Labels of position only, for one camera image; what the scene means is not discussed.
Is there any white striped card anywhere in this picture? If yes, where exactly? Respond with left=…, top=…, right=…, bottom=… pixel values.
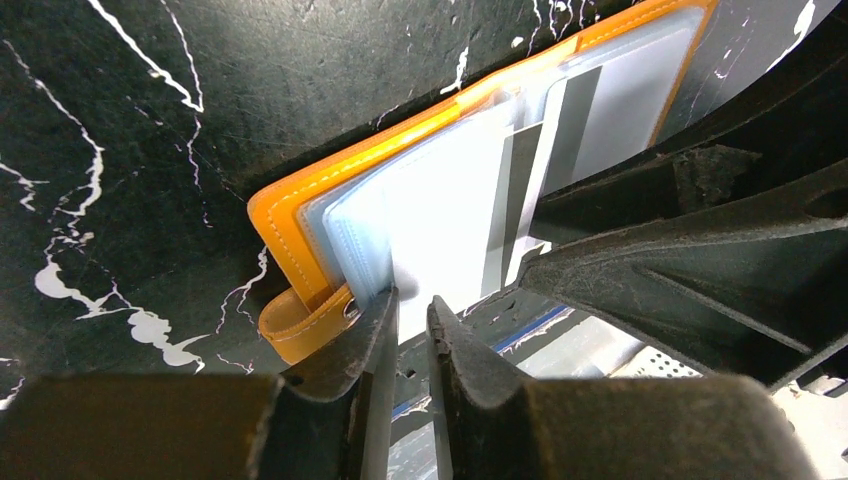
left=383, top=110, right=542, bottom=342
left=542, top=27, right=694, bottom=194

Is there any orange leather card holder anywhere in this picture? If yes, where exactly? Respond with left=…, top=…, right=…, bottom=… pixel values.
left=247, top=1, right=715, bottom=364

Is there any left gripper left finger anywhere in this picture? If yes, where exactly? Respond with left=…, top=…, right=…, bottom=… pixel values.
left=1, top=288, right=399, bottom=479

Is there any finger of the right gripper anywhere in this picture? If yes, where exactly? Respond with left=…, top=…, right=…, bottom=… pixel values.
left=530, top=13, right=847, bottom=245
left=519, top=161, right=847, bottom=389

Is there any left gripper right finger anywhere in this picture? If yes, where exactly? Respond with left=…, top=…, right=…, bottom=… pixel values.
left=427, top=297, right=817, bottom=479

